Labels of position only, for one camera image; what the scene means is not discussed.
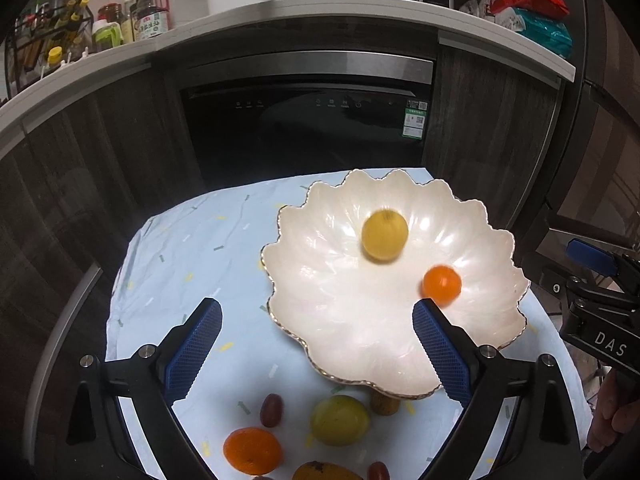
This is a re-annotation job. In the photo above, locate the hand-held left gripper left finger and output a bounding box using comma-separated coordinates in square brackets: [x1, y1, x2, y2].
[65, 297, 223, 480]

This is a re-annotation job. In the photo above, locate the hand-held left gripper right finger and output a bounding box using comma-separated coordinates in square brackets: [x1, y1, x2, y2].
[412, 298, 586, 480]

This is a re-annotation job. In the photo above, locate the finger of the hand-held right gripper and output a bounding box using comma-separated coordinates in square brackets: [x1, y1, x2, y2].
[542, 266, 640, 321]
[566, 239, 640, 286]

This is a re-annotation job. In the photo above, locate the small orange tangerine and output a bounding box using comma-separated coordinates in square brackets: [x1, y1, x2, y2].
[421, 265, 462, 307]

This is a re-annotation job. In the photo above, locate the brown longan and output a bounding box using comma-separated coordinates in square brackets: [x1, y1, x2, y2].
[369, 389, 402, 417]

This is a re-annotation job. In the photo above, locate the large orange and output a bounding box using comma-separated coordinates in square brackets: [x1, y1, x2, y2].
[223, 427, 284, 477]

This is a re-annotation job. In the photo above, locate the green round citrus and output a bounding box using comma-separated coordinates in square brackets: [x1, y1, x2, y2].
[310, 395, 372, 447]

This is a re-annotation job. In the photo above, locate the white scalloped bowl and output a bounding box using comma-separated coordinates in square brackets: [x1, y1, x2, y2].
[260, 169, 532, 401]

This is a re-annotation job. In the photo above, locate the yellow lemon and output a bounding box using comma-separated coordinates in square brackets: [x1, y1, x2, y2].
[361, 208, 409, 262]

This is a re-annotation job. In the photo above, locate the yellow mango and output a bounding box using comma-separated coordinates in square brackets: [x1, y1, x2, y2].
[291, 461, 366, 480]

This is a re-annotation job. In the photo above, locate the person's right hand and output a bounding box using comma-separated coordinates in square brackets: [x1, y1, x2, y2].
[587, 375, 640, 456]

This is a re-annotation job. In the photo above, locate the light blue tablecloth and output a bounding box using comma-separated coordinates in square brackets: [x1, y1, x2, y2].
[105, 167, 596, 480]

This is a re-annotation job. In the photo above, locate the dark grey refrigerator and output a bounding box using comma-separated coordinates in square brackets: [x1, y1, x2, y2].
[547, 0, 640, 241]

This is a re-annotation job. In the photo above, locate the dark wood cabinet door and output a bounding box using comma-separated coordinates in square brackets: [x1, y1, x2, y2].
[0, 62, 203, 461]
[434, 42, 562, 233]

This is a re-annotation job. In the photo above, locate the teal packet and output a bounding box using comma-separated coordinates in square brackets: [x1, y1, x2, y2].
[510, 9, 573, 58]

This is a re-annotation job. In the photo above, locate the black built-in dishwasher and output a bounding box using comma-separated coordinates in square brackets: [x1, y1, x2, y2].
[167, 50, 436, 186]

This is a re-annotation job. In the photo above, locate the white plastic bag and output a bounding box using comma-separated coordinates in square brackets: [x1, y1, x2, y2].
[457, 0, 501, 21]

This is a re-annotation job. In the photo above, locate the green lid container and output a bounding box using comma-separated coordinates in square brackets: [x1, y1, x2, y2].
[91, 19, 123, 53]

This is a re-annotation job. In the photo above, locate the large dark sauce bottle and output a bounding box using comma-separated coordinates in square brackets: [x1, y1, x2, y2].
[132, 0, 172, 42]

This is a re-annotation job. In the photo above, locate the white kitchen countertop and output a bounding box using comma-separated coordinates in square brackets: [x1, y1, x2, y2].
[0, 0, 576, 161]

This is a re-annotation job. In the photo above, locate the red lid jar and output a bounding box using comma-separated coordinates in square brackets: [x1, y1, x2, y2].
[97, 2, 126, 26]

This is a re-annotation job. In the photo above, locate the black rack of seasoning bottles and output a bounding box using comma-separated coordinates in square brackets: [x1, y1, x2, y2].
[5, 0, 96, 96]

